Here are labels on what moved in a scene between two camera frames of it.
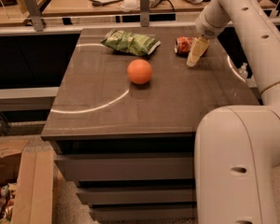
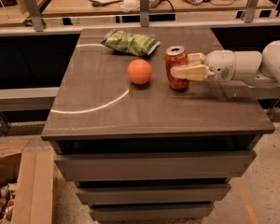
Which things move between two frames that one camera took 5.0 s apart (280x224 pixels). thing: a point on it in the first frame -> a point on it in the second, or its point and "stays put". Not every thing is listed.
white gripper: x=207 y=27 -> x=221 y=64
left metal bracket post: x=34 y=10 stays put
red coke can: x=183 y=46 -> x=175 y=57
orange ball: x=139 y=71 stays put
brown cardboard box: x=27 y=161 stays put
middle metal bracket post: x=145 y=19 stays put
